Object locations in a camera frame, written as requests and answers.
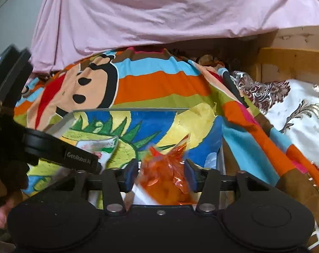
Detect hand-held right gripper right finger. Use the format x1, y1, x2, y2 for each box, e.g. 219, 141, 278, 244
184, 159, 257, 215

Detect person's left hand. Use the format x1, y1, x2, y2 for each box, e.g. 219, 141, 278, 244
0, 190, 24, 230

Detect white packet with green top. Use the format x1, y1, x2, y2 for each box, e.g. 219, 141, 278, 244
76, 135, 120, 170

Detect wooden bed frame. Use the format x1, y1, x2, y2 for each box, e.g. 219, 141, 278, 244
238, 25, 319, 85

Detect printed cartoon blanket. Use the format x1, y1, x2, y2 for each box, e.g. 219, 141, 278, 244
13, 46, 319, 253

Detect pink bed sheet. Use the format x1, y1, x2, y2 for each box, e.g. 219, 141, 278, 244
30, 0, 319, 76

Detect white floral quilt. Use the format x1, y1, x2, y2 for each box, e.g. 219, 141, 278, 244
230, 70, 319, 175

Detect red orange candy packet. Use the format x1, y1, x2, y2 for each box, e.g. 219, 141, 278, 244
136, 134, 200, 206

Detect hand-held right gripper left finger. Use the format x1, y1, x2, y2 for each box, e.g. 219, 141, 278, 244
70, 159, 139, 215

